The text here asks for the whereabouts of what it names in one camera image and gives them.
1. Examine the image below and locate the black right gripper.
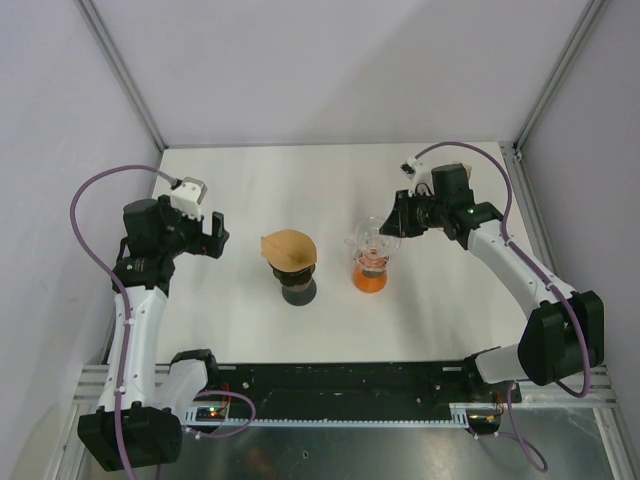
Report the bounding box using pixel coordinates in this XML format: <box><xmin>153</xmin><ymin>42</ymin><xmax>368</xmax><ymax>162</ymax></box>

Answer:
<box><xmin>380</xmin><ymin>189</ymin><xmax>449</xmax><ymax>238</ymax></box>

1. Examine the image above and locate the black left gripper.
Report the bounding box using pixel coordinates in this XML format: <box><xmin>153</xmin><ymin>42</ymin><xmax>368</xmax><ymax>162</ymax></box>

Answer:
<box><xmin>158</xmin><ymin>195</ymin><xmax>227</xmax><ymax>259</ymax></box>

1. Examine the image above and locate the orange liquid glass beaker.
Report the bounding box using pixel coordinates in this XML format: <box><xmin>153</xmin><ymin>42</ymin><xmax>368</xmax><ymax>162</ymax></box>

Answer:
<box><xmin>352</xmin><ymin>255</ymin><xmax>389</xmax><ymax>294</ymax></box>

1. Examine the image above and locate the brown paper coffee filter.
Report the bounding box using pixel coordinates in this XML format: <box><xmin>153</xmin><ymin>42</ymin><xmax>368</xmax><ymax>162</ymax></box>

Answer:
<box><xmin>260</xmin><ymin>229</ymin><xmax>317</xmax><ymax>273</ymax></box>

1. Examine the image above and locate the olive green plastic dripper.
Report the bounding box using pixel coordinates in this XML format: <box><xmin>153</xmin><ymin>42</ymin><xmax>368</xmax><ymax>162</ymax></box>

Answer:
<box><xmin>271</xmin><ymin>264</ymin><xmax>315</xmax><ymax>288</ymax></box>

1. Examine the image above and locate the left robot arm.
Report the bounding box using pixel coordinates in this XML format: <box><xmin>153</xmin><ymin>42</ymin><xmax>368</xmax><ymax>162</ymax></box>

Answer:
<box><xmin>77</xmin><ymin>195</ymin><xmax>229</xmax><ymax>472</ymax></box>

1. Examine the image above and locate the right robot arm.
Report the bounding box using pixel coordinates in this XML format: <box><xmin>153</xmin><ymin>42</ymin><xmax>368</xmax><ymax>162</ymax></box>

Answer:
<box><xmin>380</xmin><ymin>190</ymin><xmax>604</xmax><ymax>401</ymax></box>

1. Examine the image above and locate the orange coffee filter box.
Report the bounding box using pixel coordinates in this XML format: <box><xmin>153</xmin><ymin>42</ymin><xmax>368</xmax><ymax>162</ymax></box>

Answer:
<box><xmin>461</xmin><ymin>163</ymin><xmax>472</xmax><ymax>185</ymax></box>

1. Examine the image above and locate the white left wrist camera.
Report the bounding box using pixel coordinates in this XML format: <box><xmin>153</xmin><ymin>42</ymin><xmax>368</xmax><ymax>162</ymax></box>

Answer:
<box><xmin>169</xmin><ymin>177</ymin><xmax>207</xmax><ymax>221</ymax></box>

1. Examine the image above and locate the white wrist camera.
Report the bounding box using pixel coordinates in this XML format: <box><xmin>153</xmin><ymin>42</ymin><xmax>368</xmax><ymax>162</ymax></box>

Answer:
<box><xmin>401</xmin><ymin>157</ymin><xmax>433</xmax><ymax>196</ymax></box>
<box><xmin>169</xmin><ymin>177</ymin><xmax>207</xmax><ymax>221</ymax></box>

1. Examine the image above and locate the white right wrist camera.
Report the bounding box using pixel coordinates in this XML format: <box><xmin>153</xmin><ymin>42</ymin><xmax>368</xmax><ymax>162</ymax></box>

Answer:
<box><xmin>401</xmin><ymin>157</ymin><xmax>433</xmax><ymax>196</ymax></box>

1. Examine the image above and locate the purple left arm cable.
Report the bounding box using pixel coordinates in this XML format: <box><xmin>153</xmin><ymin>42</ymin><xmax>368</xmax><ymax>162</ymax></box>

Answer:
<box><xmin>69</xmin><ymin>164</ymin><xmax>257</xmax><ymax>476</ymax></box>

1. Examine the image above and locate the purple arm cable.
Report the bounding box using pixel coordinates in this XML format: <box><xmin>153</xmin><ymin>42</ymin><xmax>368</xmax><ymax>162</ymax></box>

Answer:
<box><xmin>69</xmin><ymin>164</ymin><xmax>257</xmax><ymax>476</ymax></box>
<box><xmin>412</xmin><ymin>141</ymin><xmax>596</xmax><ymax>473</ymax></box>

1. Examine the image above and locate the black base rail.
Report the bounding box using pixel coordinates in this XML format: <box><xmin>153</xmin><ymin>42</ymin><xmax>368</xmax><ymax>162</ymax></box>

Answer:
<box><xmin>186</xmin><ymin>361</ymin><xmax>521</xmax><ymax>433</ymax></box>

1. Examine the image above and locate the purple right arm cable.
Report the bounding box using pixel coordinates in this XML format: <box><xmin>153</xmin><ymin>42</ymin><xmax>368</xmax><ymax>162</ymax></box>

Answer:
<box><xmin>412</xmin><ymin>141</ymin><xmax>596</xmax><ymax>473</ymax></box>

